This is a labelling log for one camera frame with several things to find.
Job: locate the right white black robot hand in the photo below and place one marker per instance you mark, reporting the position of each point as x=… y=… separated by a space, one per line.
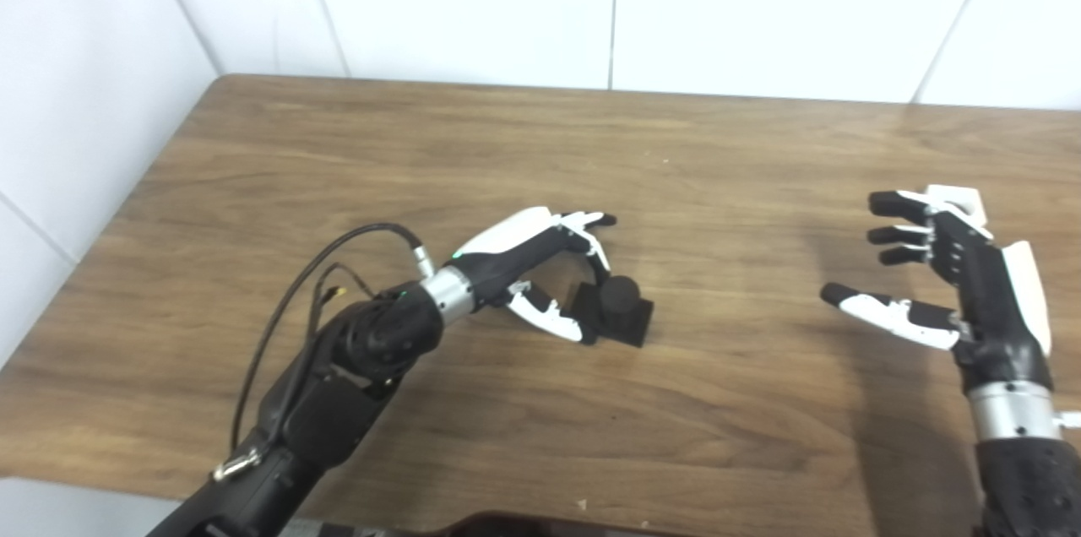
x=1005 y=317

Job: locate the left silver elbow plug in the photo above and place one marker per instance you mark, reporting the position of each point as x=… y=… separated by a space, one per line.
x=236 y=463

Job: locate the white square piece with hole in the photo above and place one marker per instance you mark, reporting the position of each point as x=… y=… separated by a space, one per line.
x=963 y=197

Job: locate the black peg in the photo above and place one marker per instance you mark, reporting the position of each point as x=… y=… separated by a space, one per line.
x=621 y=301

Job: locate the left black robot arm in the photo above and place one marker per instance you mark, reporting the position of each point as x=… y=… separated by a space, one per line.
x=338 y=402

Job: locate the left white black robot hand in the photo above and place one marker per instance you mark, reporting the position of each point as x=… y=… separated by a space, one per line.
x=507 y=246

